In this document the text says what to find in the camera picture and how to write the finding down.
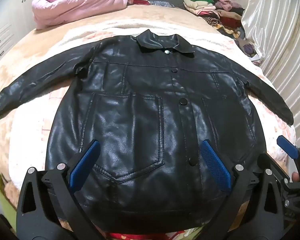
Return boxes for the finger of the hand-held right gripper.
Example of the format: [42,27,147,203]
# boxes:
[277,135,300,181]
[257,153,290,187]

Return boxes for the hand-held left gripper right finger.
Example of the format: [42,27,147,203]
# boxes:
[199,140,285,240]

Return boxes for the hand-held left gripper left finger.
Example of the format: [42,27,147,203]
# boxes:
[16,140,102,240]

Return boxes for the black leather jacket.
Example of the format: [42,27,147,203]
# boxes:
[0,29,294,230]

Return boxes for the clear bag of clothes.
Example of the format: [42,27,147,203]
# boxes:
[235,39,262,62]

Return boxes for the pile of folded clothes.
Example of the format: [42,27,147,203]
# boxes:
[182,0,245,37]

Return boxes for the person's lime green garment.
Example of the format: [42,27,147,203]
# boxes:
[0,175,18,215]

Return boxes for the white satin curtain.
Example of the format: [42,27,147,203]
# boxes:
[241,0,300,153]

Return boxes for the beige bed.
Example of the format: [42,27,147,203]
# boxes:
[0,4,223,210]

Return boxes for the white orange bear-print blanket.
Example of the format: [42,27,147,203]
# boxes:
[9,19,297,240]

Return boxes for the pink quilt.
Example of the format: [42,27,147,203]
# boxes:
[31,0,129,30]

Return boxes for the white wardrobe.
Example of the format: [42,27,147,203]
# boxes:
[0,0,35,68]

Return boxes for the blue patterned cloth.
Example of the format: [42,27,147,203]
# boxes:
[149,0,176,8]

